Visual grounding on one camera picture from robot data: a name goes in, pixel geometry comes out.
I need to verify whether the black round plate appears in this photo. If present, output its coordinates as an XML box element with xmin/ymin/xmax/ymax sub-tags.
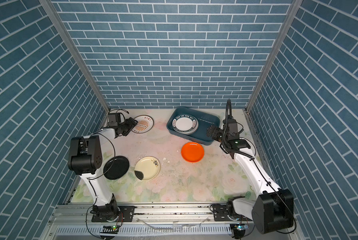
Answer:
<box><xmin>103</xmin><ymin>156</ymin><xmax>130</xmax><ymax>180</ymax></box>

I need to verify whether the white plate orange sunburst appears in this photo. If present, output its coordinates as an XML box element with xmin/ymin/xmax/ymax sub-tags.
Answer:
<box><xmin>132</xmin><ymin>115</ymin><xmax>154</xmax><ymax>134</ymax></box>

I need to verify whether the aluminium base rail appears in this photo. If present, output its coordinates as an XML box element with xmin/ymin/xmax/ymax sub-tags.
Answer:
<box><xmin>39</xmin><ymin>201</ymin><xmax>306</xmax><ymax>240</ymax></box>

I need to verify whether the orange plastic plate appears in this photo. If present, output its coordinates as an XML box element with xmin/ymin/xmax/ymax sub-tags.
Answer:
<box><xmin>181</xmin><ymin>142</ymin><xmax>205</xmax><ymax>163</ymax></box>

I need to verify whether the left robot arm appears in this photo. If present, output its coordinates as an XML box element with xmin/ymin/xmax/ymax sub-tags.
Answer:
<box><xmin>68</xmin><ymin>114</ymin><xmax>138</xmax><ymax>222</ymax></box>

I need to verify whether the cream plate black mark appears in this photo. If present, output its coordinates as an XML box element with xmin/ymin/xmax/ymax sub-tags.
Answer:
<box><xmin>134</xmin><ymin>157</ymin><xmax>161</xmax><ymax>181</ymax></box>

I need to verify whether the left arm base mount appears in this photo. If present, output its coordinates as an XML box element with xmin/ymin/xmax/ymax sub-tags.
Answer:
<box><xmin>90</xmin><ymin>206</ymin><xmax>136</xmax><ymax>223</ymax></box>

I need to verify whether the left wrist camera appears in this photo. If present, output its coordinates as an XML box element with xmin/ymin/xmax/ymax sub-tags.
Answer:
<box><xmin>107</xmin><ymin>113</ymin><xmax>123</xmax><ymax>128</ymax></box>

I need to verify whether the teal plastic bin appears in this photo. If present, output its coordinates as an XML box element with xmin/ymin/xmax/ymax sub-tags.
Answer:
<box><xmin>167</xmin><ymin>107</ymin><xmax>221</xmax><ymax>146</ymax></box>

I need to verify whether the green rim lettered plate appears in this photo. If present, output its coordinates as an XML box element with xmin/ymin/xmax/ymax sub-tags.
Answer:
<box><xmin>172</xmin><ymin>114</ymin><xmax>199</xmax><ymax>135</ymax></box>

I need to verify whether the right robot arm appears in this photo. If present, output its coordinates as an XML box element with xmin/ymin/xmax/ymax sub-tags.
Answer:
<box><xmin>206</xmin><ymin>118</ymin><xmax>297</xmax><ymax>234</ymax></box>

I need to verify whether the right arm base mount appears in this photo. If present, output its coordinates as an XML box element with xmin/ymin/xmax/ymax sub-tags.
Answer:
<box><xmin>209</xmin><ymin>204</ymin><xmax>239</xmax><ymax>222</ymax></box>

